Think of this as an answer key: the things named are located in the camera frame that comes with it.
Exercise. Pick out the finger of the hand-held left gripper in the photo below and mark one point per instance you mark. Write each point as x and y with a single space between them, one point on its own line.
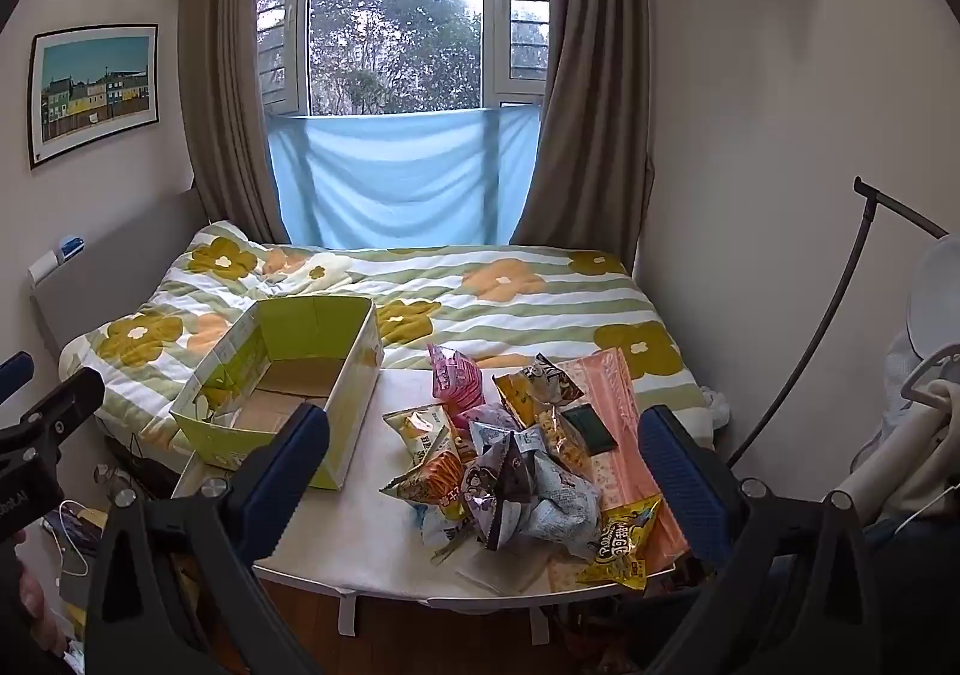
15 376
64 409

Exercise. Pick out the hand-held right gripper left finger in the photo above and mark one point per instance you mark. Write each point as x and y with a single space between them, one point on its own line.
289 469

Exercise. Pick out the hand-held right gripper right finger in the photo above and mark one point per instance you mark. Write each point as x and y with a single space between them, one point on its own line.
682 487

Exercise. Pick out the yellow-green cardboard box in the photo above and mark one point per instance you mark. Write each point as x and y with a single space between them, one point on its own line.
352 375

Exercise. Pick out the gold brown snack packet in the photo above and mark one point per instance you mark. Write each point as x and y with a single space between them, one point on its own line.
536 382

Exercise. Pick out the clear bag of corn snacks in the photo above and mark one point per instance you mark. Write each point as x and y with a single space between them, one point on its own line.
562 446

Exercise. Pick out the person's left hand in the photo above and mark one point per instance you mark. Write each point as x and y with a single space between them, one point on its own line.
41 604

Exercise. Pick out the pink floral mat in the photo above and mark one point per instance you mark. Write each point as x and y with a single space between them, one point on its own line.
622 469

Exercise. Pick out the yellow snack packet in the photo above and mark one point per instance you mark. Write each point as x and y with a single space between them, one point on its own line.
619 547

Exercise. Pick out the white crumpled cloth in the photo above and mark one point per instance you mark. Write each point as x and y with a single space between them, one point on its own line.
718 406

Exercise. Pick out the blue white snack packet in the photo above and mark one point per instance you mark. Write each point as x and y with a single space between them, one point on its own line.
562 502

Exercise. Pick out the grey padded headboard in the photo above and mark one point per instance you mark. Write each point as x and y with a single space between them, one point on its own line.
112 285

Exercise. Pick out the white orange snack packet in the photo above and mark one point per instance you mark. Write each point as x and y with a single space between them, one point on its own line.
420 431

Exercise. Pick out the small blue white object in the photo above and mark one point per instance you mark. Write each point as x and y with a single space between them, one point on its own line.
69 247

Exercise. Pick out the orange stick snack packet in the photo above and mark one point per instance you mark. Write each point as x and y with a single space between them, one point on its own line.
435 484

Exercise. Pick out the light blue snack packet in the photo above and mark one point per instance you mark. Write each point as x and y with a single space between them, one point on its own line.
442 532

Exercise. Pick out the dark brown white snack packet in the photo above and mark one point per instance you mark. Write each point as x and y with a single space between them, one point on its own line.
499 495

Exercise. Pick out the pink white snack packet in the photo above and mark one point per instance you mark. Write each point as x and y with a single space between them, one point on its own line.
454 379

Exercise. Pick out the purple white snack packet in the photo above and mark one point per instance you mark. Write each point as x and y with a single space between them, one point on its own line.
487 420

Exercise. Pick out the white cloth pile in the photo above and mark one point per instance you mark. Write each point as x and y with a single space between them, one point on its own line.
915 450

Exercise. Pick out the floral striped blanket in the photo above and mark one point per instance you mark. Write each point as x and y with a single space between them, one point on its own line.
510 315

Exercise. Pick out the light blue cloth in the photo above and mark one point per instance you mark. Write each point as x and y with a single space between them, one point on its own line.
397 180

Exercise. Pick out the white round fan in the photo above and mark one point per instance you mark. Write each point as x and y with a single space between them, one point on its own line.
937 300

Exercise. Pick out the brown curtain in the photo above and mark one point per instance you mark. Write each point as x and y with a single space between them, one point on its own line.
592 120
225 120

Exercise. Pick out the window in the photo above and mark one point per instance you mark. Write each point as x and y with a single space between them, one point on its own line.
390 7

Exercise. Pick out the framed wall picture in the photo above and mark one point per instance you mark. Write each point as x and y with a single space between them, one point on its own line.
94 94

